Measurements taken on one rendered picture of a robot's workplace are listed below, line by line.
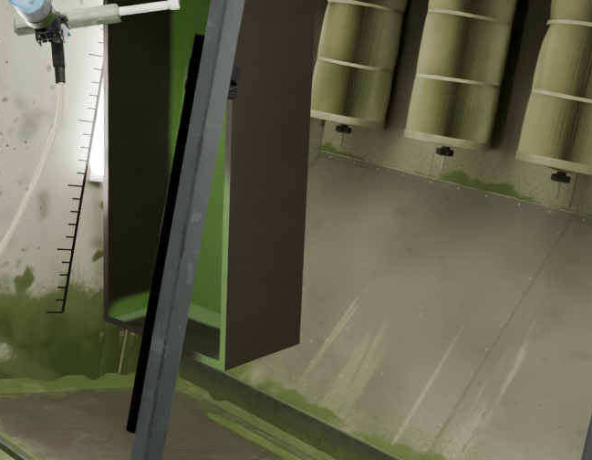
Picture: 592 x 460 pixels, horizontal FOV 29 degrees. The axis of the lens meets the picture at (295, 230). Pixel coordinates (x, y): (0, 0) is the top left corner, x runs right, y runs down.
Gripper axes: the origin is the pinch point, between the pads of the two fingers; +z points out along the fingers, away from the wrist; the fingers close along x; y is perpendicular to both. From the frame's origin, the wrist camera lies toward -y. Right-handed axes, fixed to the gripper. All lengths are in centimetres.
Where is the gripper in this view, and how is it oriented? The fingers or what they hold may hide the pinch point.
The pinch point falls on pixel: (57, 31)
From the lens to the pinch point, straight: 345.6
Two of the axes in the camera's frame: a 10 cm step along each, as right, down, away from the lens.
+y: 1.4, 9.7, -1.7
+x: 9.9, -1.5, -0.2
